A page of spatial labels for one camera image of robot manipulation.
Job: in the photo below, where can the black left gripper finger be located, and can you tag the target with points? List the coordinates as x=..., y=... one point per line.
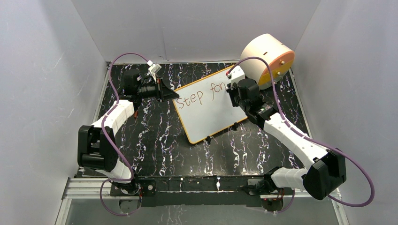
x=168, y=94
x=160, y=84

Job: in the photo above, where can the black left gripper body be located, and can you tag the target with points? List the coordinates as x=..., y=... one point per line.
x=151, y=91

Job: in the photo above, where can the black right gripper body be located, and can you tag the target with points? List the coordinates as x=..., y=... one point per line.
x=236, y=101

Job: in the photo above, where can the yellow framed whiteboard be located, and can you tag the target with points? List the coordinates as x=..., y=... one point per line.
x=204, y=107

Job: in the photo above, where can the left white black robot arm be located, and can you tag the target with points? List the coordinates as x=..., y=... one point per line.
x=96, y=147

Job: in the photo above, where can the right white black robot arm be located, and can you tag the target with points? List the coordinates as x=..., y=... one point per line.
x=323, y=170

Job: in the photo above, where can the cream round drawer box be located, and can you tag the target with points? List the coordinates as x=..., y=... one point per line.
x=278, y=56

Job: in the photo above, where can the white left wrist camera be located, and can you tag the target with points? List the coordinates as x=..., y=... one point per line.
x=153, y=69

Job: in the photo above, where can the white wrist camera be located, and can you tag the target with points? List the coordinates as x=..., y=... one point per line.
x=234, y=76
x=153, y=69

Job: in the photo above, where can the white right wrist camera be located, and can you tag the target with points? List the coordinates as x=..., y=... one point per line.
x=234, y=76

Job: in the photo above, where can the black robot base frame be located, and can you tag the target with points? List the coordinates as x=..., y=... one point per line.
x=251, y=191

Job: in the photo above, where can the aluminium rail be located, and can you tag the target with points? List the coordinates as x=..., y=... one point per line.
x=90, y=188

